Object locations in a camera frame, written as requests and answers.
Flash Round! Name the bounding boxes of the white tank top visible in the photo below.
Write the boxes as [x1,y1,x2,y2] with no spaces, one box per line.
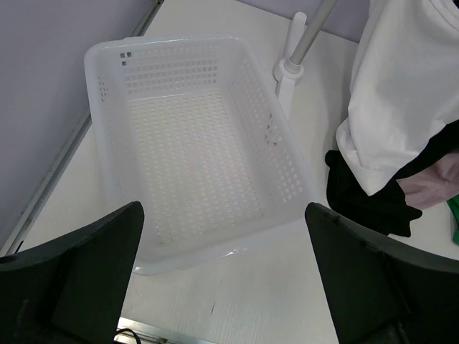
[336,0,458,195]

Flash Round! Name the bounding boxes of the metal clothes rack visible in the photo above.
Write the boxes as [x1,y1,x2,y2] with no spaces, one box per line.
[273,0,338,118]

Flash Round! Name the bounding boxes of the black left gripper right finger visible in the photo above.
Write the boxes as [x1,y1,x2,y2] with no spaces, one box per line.
[305,203,458,343]

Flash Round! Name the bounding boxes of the black tank top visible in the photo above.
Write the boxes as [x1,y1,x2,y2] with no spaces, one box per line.
[324,120,459,237]

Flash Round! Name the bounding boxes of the white plastic laundry basket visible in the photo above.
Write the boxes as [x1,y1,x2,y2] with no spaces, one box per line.
[84,35,318,275]

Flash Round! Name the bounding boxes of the green tank top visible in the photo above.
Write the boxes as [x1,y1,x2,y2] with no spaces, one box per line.
[447,195,459,245]

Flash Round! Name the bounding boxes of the mauve pink tank top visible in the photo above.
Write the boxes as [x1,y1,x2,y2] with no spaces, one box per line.
[397,151,458,210]

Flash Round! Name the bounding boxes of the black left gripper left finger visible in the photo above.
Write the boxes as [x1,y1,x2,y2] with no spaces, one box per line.
[1,201,144,343]

